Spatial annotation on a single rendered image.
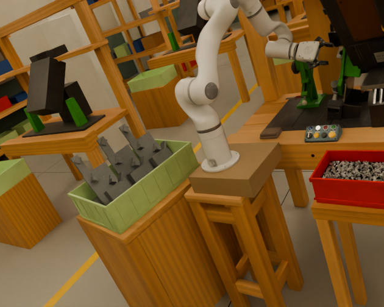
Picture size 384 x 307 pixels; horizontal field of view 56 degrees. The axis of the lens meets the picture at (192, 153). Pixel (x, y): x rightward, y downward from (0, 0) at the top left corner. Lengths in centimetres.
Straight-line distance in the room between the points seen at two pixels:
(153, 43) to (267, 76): 533
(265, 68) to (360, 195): 119
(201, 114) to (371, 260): 136
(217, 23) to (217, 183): 69
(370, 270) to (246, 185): 107
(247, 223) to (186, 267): 57
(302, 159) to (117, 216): 93
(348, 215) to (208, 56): 85
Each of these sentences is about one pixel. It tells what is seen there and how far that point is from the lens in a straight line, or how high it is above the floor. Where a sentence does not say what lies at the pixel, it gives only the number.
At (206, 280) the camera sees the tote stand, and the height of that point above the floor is 20.
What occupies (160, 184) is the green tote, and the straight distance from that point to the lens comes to 193.
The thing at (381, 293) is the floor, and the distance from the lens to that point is 226.
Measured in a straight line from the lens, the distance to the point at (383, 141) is 168.
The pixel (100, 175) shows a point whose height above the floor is 99.
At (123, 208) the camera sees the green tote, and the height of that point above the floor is 89.
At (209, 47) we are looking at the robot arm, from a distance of 162.
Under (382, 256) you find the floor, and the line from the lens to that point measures 244.
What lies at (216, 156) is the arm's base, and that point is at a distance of 166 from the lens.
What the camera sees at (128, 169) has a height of 93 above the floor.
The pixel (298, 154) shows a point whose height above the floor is 84.
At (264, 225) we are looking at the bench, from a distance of 229.
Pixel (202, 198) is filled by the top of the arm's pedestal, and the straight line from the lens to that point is 172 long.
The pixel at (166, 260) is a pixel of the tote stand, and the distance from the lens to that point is 200.
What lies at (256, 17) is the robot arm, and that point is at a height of 147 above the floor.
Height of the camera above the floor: 172
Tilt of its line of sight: 24 degrees down
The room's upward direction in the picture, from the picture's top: 22 degrees counter-clockwise
